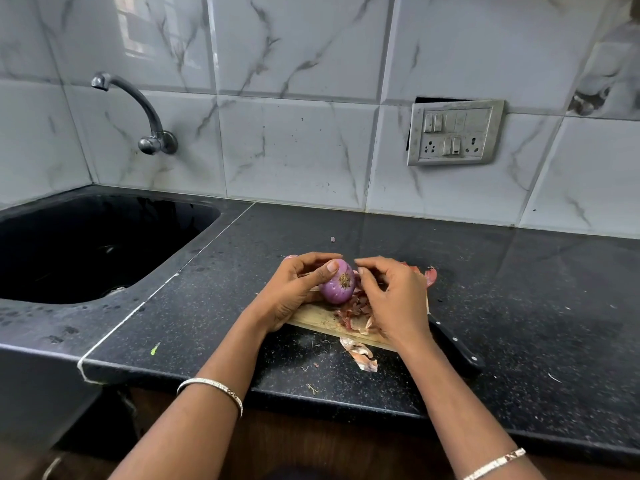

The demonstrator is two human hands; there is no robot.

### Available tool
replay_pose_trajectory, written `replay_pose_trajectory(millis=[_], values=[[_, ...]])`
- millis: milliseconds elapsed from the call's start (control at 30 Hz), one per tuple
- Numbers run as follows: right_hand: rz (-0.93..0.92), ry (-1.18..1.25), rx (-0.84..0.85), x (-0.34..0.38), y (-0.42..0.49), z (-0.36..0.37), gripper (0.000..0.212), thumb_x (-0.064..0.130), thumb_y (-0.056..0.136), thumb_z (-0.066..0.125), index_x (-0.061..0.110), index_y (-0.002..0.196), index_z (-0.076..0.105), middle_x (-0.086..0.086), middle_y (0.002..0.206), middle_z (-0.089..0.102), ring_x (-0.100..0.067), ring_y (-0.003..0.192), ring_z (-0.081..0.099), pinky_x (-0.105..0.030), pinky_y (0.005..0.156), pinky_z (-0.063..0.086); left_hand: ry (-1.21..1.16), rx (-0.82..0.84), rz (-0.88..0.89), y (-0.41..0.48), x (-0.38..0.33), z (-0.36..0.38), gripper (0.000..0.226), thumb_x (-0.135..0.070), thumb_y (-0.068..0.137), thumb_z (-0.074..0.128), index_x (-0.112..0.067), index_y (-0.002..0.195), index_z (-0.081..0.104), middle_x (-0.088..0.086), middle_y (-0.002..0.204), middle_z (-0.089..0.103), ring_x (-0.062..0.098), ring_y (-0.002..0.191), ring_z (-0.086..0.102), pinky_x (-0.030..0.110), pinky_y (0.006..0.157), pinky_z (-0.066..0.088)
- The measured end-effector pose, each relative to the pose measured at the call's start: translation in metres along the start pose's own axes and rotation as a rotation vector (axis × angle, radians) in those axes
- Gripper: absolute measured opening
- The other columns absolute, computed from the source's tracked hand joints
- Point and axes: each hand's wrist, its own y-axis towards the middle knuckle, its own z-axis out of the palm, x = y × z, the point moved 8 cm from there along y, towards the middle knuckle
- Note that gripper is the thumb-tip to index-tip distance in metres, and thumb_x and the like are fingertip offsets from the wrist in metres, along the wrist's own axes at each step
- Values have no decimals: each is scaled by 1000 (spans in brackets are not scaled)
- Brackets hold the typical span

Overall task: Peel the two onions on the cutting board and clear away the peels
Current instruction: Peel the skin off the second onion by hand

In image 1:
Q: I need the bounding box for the person's right forearm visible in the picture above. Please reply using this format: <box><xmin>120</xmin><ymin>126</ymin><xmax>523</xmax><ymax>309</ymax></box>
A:
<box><xmin>397</xmin><ymin>331</ymin><xmax>548</xmax><ymax>480</ymax></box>

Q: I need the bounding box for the silver bangle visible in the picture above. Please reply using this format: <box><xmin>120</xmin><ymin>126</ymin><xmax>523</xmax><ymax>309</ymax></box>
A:
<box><xmin>176</xmin><ymin>378</ymin><xmax>244</xmax><ymax>418</ymax></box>
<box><xmin>462</xmin><ymin>448</ymin><xmax>527</xmax><ymax>480</ymax></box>

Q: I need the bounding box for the chrome wall tap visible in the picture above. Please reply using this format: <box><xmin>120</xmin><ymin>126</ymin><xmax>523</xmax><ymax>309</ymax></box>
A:
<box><xmin>91</xmin><ymin>72</ymin><xmax>179</xmax><ymax>156</ymax></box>

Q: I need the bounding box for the pile of onion peels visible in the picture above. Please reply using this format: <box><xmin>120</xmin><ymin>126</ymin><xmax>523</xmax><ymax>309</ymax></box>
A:
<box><xmin>334</xmin><ymin>262</ymin><xmax>438</xmax><ymax>336</ymax></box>

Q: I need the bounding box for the loose onion peel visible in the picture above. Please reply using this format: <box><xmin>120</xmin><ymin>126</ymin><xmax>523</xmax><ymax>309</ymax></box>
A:
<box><xmin>340</xmin><ymin>337</ymin><xmax>379</xmax><ymax>373</ymax></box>

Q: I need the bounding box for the purple red onion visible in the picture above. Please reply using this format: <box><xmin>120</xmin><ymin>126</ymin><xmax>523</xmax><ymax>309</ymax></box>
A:
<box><xmin>318</xmin><ymin>259</ymin><xmax>357</xmax><ymax>305</ymax></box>

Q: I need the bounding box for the person's left forearm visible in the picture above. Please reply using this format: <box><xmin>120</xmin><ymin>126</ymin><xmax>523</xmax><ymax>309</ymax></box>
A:
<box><xmin>109</xmin><ymin>309</ymin><xmax>273</xmax><ymax>480</ymax></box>

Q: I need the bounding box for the wooden cutting board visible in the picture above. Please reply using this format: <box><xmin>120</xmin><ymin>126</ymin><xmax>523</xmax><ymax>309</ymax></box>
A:
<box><xmin>286</xmin><ymin>287</ymin><xmax>431</xmax><ymax>353</ymax></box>

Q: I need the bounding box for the person's left hand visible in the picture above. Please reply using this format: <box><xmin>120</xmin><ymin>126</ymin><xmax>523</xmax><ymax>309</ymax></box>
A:
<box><xmin>248</xmin><ymin>252</ymin><xmax>344</xmax><ymax>334</ymax></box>

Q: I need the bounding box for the grey wall switch socket panel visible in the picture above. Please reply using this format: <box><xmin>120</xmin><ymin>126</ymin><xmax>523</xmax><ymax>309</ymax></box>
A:
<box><xmin>407</xmin><ymin>99</ymin><xmax>506</xmax><ymax>167</ymax></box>

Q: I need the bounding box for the wooden cabinet front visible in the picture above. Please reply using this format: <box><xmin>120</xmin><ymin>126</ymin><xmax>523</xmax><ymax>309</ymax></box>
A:
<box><xmin>45</xmin><ymin>387</ymin><xmax>640</xmax><ymax>480</ymax></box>

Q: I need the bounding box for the person's right hand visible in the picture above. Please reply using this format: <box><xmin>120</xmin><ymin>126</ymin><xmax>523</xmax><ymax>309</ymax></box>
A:
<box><xmin>354</xmin><ymin>257</ymin><xmax>434</xmax><ymax>345</ymax></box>

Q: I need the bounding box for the black handled knife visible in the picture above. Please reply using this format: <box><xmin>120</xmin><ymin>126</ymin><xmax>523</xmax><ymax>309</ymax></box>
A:
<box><xmin>427</xmin><ymin>315</ymin><xmax>485</xmax><ymax>373</ymax></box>

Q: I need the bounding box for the black kitchen sink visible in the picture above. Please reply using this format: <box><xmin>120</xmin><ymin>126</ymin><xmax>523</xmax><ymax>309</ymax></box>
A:
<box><xmin>0</xmin><ymin>194</ymin><xmax>222</xmax><ymax>305</ymax></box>

